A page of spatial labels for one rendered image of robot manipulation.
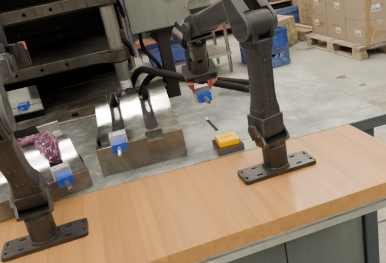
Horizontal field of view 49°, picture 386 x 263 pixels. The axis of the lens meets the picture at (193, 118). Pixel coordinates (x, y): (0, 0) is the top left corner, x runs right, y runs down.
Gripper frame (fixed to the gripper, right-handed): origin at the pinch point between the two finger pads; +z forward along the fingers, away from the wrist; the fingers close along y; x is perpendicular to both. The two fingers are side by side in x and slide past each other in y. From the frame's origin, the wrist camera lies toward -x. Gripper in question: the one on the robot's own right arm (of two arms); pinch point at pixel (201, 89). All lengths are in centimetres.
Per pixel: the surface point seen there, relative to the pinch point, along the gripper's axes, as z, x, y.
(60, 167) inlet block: -3, 19, 46
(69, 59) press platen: 23, -64, 46
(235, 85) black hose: 24.7, -22.4, -18.9
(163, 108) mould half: 9.3, -4.7, 12.9
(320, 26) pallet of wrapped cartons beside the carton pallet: 237, -299, -223
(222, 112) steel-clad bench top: 20.3, -5.9, -8.1
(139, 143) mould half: -0.1, 15.7, 23.3
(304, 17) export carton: 277, -375, -242
